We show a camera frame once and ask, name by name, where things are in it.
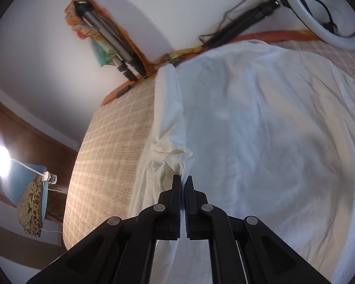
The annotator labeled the white ring light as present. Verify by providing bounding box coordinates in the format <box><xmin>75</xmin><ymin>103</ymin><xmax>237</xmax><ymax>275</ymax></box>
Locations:
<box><xmin>275</xmin><ymin>0</ymin><xmax>355</xmax><ymax>51</ymax></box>

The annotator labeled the orange patterned bedsheet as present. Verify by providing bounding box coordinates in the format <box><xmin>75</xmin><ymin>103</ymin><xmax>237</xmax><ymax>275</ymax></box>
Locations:
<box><xmin>64</xmin><ymin>0</ymin><xmax>321</xmax><ymax>107</ymax></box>

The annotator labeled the black ring light stand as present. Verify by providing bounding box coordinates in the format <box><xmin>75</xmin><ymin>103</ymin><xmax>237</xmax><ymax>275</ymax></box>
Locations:
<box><xmin>200</xmin><ymin>0</ymin><xmax>282</xmax><ymax>48</ymax></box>

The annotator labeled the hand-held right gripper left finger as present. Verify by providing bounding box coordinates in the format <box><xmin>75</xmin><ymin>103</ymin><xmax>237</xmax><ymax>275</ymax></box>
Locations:
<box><xmin>26</xmin><ymin>174</ymin><xmax>182</xmax><ymax>284</ymax></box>

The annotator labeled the leopard print cloth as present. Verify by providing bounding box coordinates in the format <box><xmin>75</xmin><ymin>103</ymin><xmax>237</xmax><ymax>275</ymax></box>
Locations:
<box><xmin>16</xmin><ymin>180</ymin><xmax>44</xmax><ymax>238</ymax></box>

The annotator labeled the bright lamp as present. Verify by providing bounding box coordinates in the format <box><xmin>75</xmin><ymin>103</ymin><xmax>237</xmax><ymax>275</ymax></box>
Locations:
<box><xmin>0</xmin><ymin>146</ymin><xmax>11</xmax><ymax>178</ymax></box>

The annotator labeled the black ring light cable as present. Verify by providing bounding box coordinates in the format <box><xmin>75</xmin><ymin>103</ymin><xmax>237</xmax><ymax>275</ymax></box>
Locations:
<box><xmin>301</xmin><ymin>0</ymin><xmax>342</xmax><ymax>34</ymax></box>

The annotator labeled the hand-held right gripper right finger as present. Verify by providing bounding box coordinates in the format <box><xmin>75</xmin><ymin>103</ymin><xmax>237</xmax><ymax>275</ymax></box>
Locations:
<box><xmin>182</xmin><ymin>175</ymin><xmax>332</xmax><ymax>284</ymax></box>

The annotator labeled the beige plaid blanket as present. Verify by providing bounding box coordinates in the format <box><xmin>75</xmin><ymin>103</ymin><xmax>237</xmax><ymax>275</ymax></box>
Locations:
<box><xmin>62</xmin><ymin>40</ymin><xmax>355</xmax><ymax>250</ymax></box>

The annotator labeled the blue chair with leopard cloth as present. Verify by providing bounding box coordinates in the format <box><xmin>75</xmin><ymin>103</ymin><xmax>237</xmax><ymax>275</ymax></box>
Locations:
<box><xmin>6</xmin><ymin>163</ymin><xmax>53</xmax><ymax>238</ymax></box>

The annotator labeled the white shirt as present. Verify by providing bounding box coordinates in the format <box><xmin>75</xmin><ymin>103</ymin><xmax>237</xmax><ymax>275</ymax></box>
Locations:
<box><xmin>127</xmin><ymin>40</ymin><xmax>355</xmax><ymax>284</ymax></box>

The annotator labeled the silver tripod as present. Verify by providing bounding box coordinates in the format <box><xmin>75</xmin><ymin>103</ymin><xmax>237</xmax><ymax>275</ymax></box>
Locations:
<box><xmin>74</xmin><ymin>1</ymin><xmax>149</xmax><ymax>82</ymax></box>

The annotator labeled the white charger cable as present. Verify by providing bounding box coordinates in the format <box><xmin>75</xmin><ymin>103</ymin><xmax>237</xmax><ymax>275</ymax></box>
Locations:
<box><xmin>9</xmin><ymin>158</ymin><xmax>68</xmax><ymax>195</ymax></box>

